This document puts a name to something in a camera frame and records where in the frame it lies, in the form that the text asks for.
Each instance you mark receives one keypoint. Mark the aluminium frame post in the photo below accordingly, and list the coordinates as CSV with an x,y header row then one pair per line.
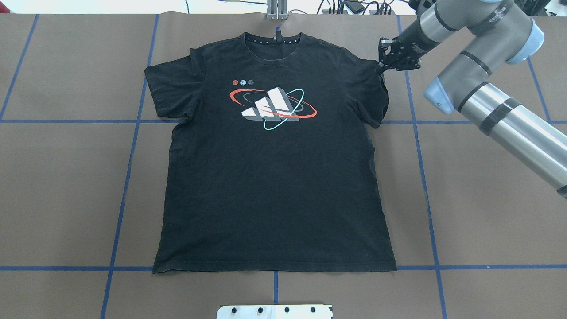
x,y
277,10

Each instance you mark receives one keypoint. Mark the white mounting plate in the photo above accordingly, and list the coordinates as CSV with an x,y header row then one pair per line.
x,y
284,311

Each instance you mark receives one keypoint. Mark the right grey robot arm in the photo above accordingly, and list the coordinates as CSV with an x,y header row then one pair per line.
x,y
502,34

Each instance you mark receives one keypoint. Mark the black printed t-shirt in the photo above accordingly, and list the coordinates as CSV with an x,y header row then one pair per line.
x,y
271,167

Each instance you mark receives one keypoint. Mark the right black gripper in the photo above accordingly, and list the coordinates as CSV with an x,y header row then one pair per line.
x,y
408,48

